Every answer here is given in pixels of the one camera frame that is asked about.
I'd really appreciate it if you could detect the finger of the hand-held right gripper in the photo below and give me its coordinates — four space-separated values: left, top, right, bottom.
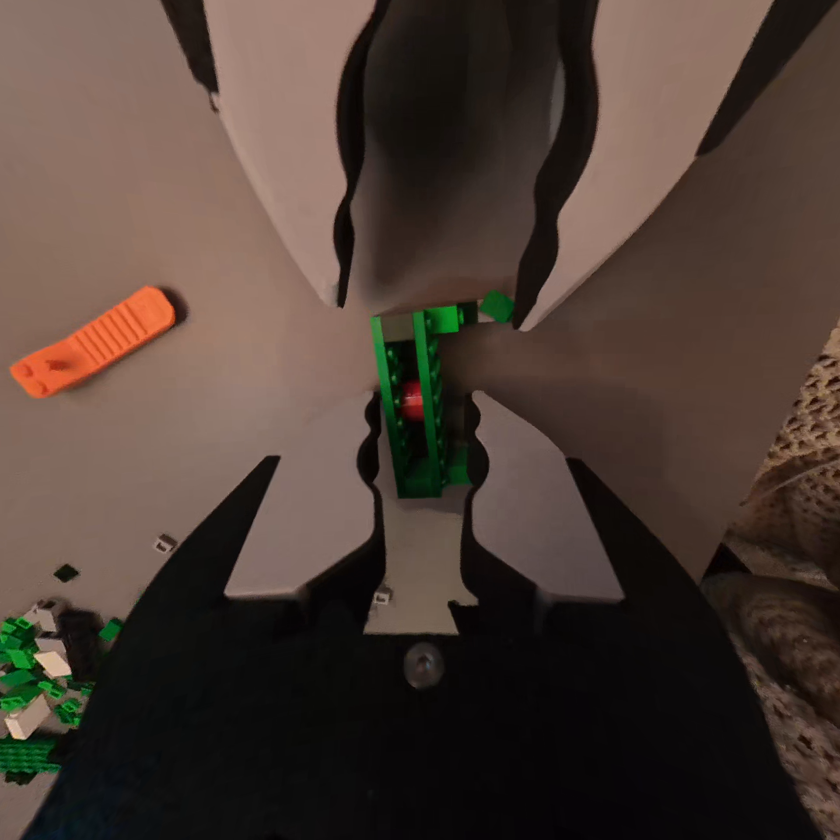
512 0 777 332
202 0 380 309

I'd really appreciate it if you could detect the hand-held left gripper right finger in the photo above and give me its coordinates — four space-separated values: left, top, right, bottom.
461 390 626 605

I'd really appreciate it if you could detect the orange brick separator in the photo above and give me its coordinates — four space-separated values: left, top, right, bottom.
10 285 178 399

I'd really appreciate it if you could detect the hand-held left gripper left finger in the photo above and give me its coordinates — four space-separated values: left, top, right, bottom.
223 390 385 598

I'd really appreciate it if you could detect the pile of lego pieces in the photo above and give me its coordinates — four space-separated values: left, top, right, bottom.
0 532 179 786

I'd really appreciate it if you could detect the green lego assembly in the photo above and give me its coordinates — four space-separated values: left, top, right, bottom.
369 303 487 501

